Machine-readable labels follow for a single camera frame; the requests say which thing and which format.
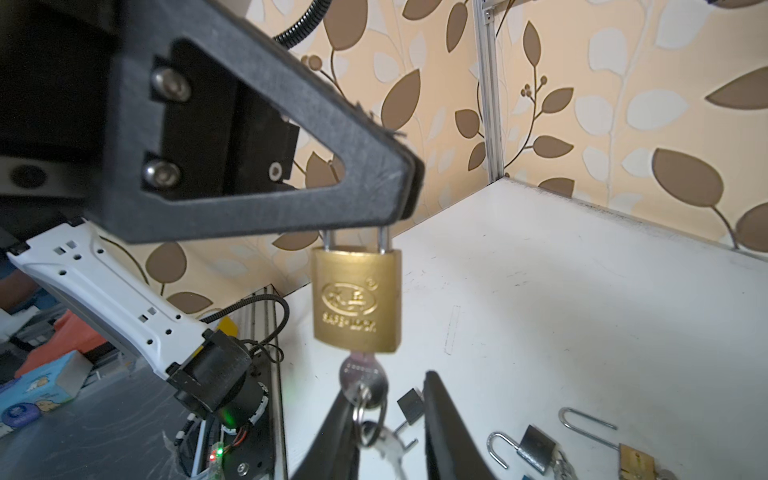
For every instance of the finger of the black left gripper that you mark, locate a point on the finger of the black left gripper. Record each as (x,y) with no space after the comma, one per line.
(215,130)

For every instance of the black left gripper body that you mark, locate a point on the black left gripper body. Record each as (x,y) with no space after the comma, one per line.
(56,59)

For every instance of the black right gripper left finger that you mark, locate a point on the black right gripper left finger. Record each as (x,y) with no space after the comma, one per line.
(334,454)

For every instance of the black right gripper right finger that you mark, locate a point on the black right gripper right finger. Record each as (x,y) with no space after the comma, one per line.
(449,449)

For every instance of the brass padlock key bunch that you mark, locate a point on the brass padlock key bunch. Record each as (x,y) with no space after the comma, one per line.
(365,385)

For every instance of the small brass padlock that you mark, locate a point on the small brass padlock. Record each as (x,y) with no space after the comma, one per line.
(357,295)

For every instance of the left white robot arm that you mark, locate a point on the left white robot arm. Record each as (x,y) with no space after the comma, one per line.
(207,368)

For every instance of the black padlock open shackle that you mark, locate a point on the black padlock open shackle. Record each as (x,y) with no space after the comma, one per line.
(412,407)

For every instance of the long shackle brass padlock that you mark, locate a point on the long shackle brass padlock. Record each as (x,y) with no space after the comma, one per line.
(633,464)

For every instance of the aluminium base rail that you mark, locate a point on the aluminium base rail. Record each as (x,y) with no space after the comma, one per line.
(263,454)

